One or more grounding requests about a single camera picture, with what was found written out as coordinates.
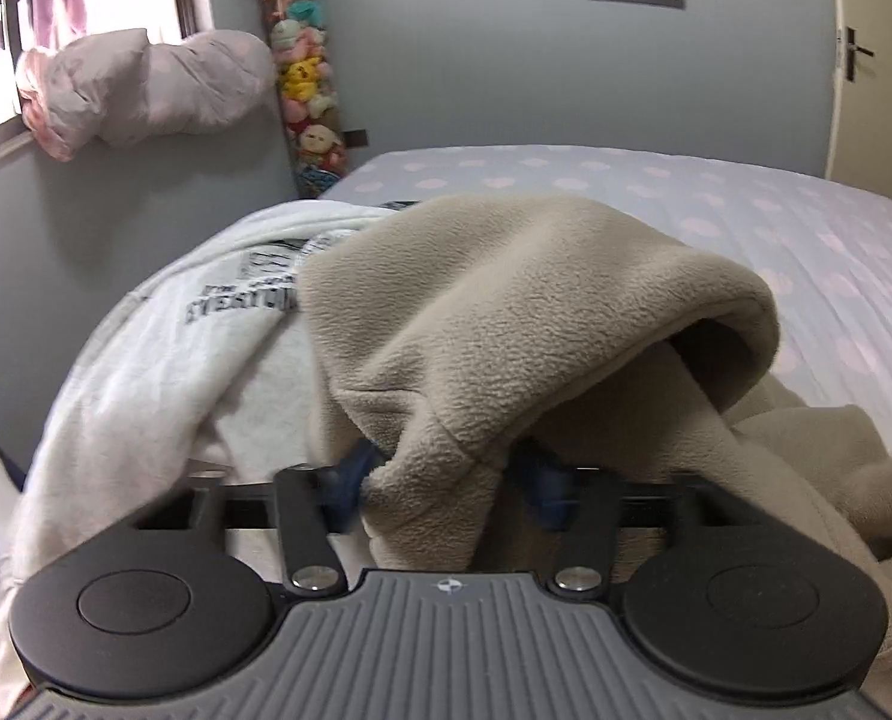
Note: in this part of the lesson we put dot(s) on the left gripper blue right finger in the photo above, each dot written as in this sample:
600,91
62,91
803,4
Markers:
579,506

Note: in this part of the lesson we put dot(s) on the tube of plush toys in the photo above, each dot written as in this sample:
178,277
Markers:
297,35

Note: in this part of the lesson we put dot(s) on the black door handle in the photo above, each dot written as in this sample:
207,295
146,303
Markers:
852,51

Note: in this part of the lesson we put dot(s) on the white printed sweatshirt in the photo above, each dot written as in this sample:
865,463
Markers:
205,367

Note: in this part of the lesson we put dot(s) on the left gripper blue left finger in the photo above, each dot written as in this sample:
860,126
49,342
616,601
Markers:
310,506

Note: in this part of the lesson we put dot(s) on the polka dot bed sheet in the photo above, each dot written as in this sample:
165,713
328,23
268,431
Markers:
824,249

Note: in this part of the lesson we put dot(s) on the beige fleece zip hoodie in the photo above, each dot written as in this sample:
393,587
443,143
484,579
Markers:
446,332

